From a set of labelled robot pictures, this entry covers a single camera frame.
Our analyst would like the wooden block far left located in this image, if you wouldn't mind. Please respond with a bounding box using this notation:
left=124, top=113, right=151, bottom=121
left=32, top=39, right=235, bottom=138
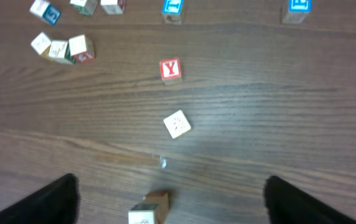
left=30, top=32, right=52, bottom=60

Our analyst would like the red 3 wooden block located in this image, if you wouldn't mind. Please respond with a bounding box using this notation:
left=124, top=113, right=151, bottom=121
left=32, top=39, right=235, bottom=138
left=143, top=190, right=170, bottom=224

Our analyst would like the blue top turtle block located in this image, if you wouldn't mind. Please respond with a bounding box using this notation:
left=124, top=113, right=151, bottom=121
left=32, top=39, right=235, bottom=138
left=281, top=0, right=312, bottom=24

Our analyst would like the wooden block blue side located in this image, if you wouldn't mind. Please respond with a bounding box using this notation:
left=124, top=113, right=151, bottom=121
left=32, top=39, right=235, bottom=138
left=29, top=0, right=62, bottom=26

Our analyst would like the plain top wooden block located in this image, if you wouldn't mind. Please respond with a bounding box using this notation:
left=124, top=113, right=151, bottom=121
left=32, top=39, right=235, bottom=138
left=100, top=0, right=126, bottom=15

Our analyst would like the blue top middle block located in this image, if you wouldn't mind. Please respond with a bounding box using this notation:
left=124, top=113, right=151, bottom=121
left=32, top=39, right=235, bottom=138
left=161, top=0, right=185, bottom=25

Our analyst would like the red Y wooden block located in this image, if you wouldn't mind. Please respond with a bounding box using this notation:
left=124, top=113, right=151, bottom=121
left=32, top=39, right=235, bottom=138
left=159, top=58, right=183, bottom=85

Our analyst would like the green sided wooden block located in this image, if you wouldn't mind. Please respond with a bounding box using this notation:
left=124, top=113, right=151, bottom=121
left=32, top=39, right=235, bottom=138
left=70, top=0, right=98, bottom=16

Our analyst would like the plain wooden block yellow side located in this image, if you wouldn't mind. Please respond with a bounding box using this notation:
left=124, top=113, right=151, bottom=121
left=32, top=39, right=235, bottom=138
left=163, top=110, right=192, bottom=139

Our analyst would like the wooden block green edge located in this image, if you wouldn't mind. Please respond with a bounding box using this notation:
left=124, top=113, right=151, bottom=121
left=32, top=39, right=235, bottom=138
left=49, top=40, right=75, bottom=65

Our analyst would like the wooden block red side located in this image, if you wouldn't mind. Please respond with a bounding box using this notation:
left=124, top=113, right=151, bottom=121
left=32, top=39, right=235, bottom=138
left=68, top=34, right=95, bottom=63

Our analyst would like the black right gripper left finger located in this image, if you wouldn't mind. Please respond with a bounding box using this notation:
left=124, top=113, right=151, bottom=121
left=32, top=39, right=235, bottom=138
left=0, top=173, right=79, bottom=224

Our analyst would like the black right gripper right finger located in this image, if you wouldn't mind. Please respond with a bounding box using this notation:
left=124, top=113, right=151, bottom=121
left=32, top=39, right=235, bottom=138
left=263, top=175, right=356, bottom=224

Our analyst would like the wooden block yellow K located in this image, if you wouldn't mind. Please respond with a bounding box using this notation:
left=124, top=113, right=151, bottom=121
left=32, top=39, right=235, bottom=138
left=128, top=203, right=159, bottom=224

